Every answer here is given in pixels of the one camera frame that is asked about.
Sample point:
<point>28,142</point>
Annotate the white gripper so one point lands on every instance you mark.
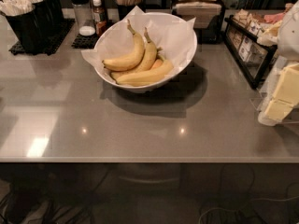
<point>290,38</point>

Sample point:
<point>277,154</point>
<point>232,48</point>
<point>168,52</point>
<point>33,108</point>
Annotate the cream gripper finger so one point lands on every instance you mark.
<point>278,110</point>

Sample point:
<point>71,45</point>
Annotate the white paper bowl liner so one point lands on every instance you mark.
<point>174,38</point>

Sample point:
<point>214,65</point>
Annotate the small hidden yellow banana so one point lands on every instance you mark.
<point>157,63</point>

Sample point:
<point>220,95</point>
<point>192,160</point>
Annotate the middle yellow banana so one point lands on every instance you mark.
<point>147,61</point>

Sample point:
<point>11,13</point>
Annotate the front yellow banana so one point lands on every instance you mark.
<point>148,77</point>

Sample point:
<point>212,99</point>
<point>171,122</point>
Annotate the white bowl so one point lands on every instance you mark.
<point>146,87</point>

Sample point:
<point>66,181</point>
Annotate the left yellow banana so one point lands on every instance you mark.
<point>129,60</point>

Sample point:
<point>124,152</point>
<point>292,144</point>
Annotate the clear acrylic stand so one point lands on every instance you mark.
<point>267,89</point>

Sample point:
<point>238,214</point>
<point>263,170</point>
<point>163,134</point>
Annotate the condiment packets in rack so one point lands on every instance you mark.
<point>265,27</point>

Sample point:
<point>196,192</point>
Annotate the black napkin dispenser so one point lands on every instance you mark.
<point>208,15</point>

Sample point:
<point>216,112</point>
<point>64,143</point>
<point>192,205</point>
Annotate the hot sauce bottle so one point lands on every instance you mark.
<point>99,15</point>

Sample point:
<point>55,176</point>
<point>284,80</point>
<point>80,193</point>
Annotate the black rubber mat small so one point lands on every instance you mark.
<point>85,42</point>

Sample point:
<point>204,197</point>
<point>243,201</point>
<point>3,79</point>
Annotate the salt shaker black lid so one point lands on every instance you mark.
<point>83,17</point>

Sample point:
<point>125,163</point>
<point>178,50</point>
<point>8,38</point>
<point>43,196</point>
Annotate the black cutlery holder rear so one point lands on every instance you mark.
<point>49,16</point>

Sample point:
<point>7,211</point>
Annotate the black cutlery holder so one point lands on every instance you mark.
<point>27,30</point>
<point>49,16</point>

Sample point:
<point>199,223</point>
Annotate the black cutlery holder front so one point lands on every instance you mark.
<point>27,30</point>

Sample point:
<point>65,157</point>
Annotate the white plastic cutlery bunch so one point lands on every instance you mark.
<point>14,8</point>

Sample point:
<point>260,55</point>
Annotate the black wire packet rack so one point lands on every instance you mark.
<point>254,73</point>

